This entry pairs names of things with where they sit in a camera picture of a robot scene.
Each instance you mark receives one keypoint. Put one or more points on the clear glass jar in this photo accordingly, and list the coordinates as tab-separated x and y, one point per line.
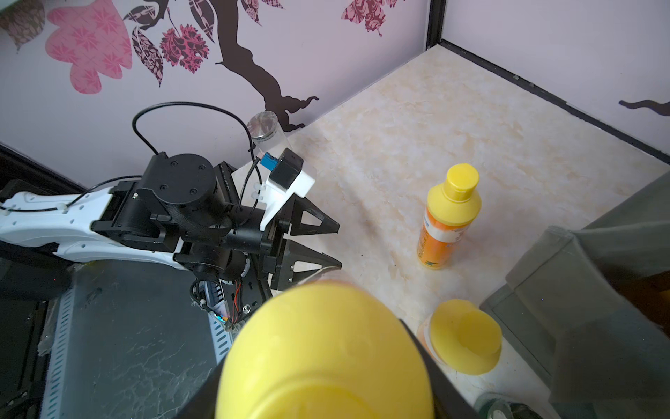
267	134

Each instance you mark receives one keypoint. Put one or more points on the grey-green shopping bag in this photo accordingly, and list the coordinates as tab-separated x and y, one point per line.
588	310

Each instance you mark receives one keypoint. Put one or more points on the orange bottle yellow cap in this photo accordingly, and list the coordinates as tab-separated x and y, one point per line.
461	336
452	207
324	350

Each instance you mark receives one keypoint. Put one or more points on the dark green bottle red cap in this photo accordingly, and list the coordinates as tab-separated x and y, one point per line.
496	406

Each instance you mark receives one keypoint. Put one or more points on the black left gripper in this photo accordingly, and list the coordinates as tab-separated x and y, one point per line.
234	247

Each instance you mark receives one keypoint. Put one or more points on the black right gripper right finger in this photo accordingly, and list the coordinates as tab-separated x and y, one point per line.
448	402

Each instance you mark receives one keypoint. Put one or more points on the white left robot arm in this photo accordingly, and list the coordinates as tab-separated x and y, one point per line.
182	212

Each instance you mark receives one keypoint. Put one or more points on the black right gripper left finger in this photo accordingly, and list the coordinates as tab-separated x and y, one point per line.
203	404

